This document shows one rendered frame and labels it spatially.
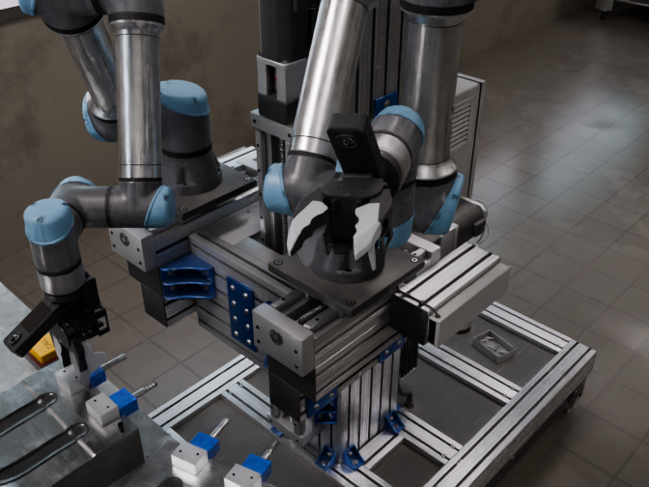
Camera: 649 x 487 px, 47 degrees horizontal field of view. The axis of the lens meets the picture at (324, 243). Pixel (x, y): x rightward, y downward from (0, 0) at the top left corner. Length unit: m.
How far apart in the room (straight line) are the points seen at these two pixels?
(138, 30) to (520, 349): 1.74
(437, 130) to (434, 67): 0.11
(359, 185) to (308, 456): 1.42
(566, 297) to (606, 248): 0.46
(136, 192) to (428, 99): 0.52
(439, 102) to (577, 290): 2.15
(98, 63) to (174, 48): 2.24
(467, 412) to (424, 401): 0.13
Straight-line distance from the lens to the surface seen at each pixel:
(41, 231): 1.28
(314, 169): 1.08
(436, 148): 1.28
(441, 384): 2.45
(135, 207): 1.34
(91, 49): 1.52
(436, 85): 1.24
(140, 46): 1.35
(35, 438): 1.44
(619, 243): 3.70
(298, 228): 0.80
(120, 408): 1.42
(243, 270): 1.64
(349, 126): 0.83
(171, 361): 2.86
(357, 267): 1.41
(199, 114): 1.68
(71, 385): 1.47
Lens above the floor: 1.88
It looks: 33 degrees down
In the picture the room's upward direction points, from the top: straight up
